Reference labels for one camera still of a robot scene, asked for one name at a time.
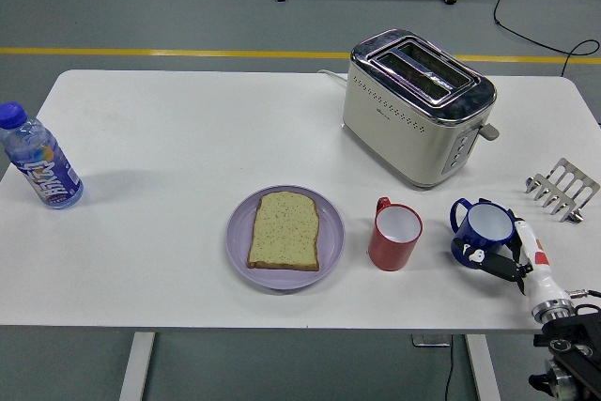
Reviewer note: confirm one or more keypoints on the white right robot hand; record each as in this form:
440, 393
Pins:
540, 279

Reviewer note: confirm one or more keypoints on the blue enamel cup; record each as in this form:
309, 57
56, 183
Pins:
469, 232

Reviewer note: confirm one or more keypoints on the red enamel cup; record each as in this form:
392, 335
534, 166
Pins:
389, 253

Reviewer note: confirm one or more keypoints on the slice of bread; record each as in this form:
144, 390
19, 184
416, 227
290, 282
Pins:
284, 232

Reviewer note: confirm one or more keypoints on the black table control panel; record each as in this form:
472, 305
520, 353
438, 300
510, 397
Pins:
540, 340

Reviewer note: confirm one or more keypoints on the silver metal toast rack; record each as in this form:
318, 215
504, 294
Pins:
563, 182

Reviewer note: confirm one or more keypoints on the white table leg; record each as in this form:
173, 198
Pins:
483, 368
136, 368

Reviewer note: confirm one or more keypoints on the cream and chrome toaster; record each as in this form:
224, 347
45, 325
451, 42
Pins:
399, 138

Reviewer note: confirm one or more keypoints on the purple round plate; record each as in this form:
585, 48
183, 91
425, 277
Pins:
331, 241

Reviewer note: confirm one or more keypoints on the plastic drink bottle blue cap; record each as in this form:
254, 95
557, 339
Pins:
44, 171

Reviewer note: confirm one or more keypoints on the grey under-table bracket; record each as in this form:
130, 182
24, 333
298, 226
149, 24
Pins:
429, 340

